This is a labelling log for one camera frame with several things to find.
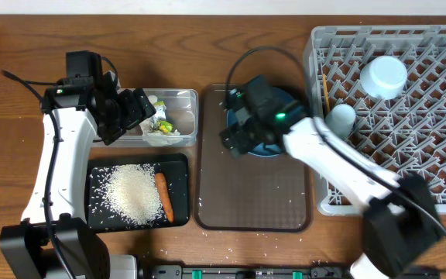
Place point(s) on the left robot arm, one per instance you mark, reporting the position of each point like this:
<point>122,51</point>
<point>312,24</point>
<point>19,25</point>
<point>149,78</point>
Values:
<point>53,239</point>

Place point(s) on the black tray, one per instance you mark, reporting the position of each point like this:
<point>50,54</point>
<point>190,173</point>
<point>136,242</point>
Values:
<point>175,169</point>

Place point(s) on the green and silver wrapper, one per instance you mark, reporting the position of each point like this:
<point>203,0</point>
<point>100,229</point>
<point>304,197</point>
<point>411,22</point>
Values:
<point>158,121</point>

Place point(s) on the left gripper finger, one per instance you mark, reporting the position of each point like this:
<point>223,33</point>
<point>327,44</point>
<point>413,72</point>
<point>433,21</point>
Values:
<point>130,109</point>
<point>142,108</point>

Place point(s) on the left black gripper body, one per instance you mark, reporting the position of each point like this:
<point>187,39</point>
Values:
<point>112,123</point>

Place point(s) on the white paper napkin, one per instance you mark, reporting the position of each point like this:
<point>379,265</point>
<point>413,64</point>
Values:
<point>157,138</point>

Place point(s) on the orange carrot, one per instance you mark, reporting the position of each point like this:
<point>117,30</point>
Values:
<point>162,189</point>

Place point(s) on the clear plastic bin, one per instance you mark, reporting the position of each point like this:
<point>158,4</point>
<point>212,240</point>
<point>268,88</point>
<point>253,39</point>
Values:
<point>181,111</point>

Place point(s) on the white rice pile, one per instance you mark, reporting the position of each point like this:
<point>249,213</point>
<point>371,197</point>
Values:
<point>126,191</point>

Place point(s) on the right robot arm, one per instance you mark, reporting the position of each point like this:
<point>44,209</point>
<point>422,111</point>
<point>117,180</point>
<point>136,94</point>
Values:
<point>399,219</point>

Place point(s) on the brown serving tray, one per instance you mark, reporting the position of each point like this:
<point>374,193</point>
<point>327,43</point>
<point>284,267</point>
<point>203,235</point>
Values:
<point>246,193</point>

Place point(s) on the grey dishwasher rack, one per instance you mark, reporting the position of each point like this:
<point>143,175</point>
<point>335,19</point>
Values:
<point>408,133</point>

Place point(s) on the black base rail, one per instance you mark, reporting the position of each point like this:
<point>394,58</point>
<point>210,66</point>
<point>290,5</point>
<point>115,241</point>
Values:
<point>246,272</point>

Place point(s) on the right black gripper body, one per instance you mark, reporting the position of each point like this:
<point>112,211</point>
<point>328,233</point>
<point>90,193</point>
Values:
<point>253,125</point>

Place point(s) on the light blue bowl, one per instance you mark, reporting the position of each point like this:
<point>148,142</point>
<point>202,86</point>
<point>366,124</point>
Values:
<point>384,77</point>

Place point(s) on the light blue cup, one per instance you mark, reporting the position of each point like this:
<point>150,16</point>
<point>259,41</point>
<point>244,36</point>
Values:
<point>340,120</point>

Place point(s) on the wooden chopstick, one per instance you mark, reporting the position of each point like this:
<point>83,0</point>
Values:
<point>326,94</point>

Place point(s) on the dark blue plate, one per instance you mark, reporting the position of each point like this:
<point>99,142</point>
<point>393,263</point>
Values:
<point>286,93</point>

